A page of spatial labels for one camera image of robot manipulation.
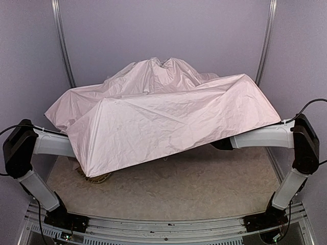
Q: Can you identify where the pink and black folding umbrella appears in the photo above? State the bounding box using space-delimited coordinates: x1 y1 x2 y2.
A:
45 58 281 178

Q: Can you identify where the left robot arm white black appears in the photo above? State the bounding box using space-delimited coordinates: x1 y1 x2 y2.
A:
1 119 75 212

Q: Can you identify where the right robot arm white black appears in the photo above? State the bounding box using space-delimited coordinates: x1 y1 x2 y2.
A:
211 114 320 215

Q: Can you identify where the woven bamboo tray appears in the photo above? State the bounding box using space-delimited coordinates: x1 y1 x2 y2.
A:
76 166 112 184

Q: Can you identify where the aluminium front rail frame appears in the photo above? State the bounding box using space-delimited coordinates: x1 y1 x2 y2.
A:
17 203 316 244

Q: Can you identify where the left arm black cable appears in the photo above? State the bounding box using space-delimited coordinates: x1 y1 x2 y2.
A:
0 123 64 177

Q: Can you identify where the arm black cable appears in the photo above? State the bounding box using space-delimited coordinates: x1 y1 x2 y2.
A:
0 123 64 177
281 100 327 164

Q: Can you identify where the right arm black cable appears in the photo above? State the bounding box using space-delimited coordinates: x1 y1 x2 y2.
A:
281 100 327 164

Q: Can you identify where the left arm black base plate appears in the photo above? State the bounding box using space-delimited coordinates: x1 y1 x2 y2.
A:
44 208 89 233

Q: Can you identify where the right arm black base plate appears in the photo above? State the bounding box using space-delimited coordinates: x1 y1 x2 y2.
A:
243 208 288 232

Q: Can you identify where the left aluminium corner post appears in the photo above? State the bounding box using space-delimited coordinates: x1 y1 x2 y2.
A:
51 0 77 88

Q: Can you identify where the aluminium corner post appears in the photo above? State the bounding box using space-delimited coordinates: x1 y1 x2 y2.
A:
255 0 277 87
51 0 77 88

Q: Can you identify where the right aluminium corner post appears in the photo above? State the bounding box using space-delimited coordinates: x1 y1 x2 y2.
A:
255 0 277 87

